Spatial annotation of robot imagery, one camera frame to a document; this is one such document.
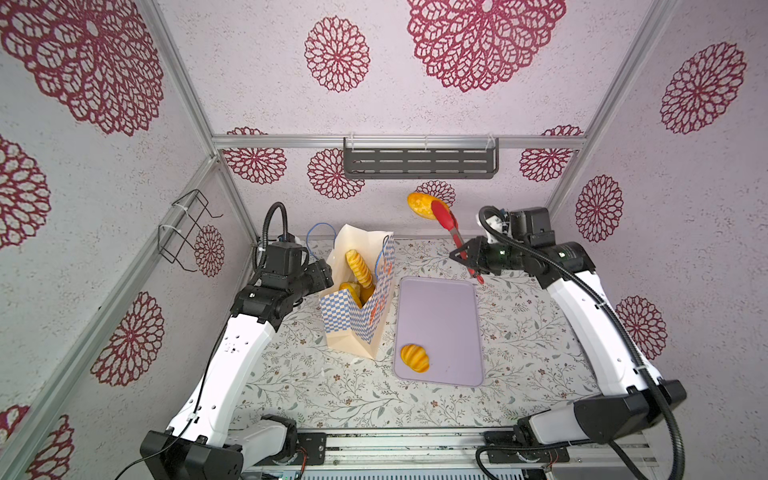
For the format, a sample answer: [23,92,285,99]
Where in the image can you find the lavender plastic tray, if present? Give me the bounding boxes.
[393,277,484,387]

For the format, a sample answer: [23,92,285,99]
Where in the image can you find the small striped fake croissant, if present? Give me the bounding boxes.
[400,344,430,374]

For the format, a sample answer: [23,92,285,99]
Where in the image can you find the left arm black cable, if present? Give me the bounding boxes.
[128,201,290,480]

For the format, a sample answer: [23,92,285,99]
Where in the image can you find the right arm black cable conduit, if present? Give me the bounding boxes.
[477,205,687,480]

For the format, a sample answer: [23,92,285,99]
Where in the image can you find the yellow braided fake bread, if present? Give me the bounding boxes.
[345,249,374,289]

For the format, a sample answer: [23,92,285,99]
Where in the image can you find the yellow orange oval bread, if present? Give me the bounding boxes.
[339,282,363,308]

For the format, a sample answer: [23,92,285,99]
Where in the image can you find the checkered paper bread bag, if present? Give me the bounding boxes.
[319,225,395,360]

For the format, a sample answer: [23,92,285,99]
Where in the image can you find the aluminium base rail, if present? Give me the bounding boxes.
[152,426,659,472]

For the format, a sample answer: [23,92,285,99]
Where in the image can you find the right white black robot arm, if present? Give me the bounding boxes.
[449,206,687,445]

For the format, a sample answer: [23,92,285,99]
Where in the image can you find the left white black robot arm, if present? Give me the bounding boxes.
[140,234,333,479]

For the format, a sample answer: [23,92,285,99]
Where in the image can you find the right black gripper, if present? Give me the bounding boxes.
[449,240,527,278]

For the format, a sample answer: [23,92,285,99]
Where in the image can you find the golden oval fake roll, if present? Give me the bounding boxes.
[407,192,447,220]

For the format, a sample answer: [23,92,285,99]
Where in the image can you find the black wire wall rack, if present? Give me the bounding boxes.
[156,189,224,276]

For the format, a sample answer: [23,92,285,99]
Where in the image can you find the long brown fake loaf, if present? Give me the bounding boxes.
[360,285,376,304]

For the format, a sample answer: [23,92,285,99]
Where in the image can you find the grey metal wall shelf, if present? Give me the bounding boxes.
[342,138,500,180]

